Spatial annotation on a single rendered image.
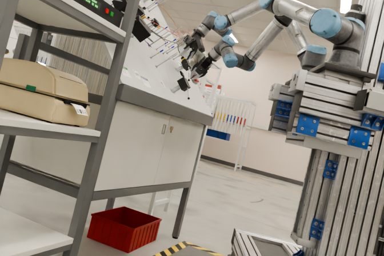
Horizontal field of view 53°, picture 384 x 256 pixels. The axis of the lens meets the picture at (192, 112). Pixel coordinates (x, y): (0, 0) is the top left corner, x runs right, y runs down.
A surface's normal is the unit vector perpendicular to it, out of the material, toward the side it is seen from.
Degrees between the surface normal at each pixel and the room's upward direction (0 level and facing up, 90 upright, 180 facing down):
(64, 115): 90
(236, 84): 90
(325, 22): 93
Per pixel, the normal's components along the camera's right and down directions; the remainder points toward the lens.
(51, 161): -0.36, -0.13
